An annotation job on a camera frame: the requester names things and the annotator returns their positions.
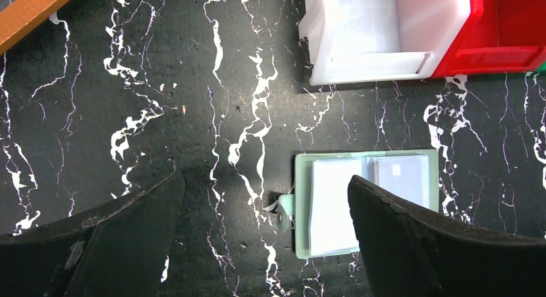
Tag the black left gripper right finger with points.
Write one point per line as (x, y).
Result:
(409, 250)

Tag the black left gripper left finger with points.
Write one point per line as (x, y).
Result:
(116, 249)

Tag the dark grey VIP card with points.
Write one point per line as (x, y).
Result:
(406, 177)

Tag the white plastic bin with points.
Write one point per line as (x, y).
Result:
(379, 40)

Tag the green plastic bin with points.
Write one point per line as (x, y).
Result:
(542, 68)

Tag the red plastic bin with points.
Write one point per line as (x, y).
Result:
(498, 36)

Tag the orange wooden shelf rack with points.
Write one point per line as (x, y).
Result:
(21, 17)

